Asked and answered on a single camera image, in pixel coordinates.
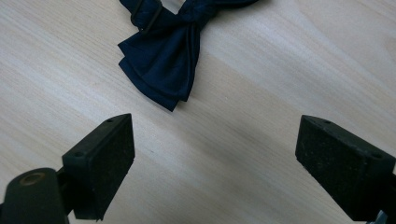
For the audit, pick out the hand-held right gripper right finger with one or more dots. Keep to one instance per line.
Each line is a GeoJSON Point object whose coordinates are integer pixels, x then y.
{"type": "Point", "coordinates": [342, 165]}

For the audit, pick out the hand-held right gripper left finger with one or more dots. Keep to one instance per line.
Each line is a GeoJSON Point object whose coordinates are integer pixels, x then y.
{"type": "Point", "coordinates": [99, 161]}

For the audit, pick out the navy blue bow tie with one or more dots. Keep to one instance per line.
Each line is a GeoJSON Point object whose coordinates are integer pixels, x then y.
{"type": "Point", "coordinates": [162, 59]}

